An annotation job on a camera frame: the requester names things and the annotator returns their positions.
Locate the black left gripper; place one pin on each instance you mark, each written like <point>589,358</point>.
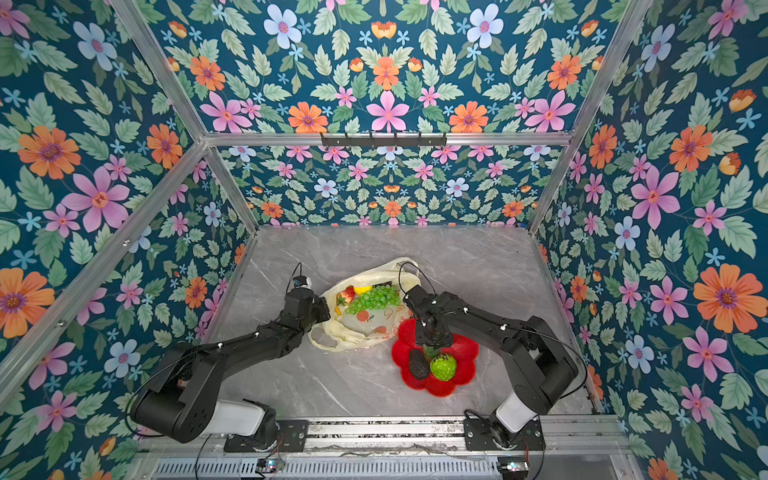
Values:
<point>320,303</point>

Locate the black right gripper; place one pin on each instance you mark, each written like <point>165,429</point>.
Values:
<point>438,330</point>

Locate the dark green avocado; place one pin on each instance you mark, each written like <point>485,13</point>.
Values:
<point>430,352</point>

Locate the red flower-shaped plastic plate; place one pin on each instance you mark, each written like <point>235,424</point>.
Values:
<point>464,350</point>

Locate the light green custard apple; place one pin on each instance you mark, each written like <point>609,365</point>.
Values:
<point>443,367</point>

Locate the dark rough avocado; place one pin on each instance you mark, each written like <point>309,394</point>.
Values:
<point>418,365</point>

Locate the yellowish translucent plastic bag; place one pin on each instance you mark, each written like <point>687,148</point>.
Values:
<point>343,331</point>

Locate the yellow bumpy fruit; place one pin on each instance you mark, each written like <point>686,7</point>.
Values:
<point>362,289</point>

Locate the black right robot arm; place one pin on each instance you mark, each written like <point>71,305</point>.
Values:
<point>539,365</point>

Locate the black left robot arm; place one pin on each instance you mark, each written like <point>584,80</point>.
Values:
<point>181,400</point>

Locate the red fruit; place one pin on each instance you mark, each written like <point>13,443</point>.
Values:
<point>347,296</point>

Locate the green grape bunch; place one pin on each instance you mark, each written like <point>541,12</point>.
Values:
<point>377,298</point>

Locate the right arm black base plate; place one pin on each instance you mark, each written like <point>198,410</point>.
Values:
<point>504,435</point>

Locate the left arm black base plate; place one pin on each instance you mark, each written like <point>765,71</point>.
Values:
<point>271,437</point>

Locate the black hook rail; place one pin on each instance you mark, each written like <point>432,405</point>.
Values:
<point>371,140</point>

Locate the aluminium frame rail base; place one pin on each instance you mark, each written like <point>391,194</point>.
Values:
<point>441,447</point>

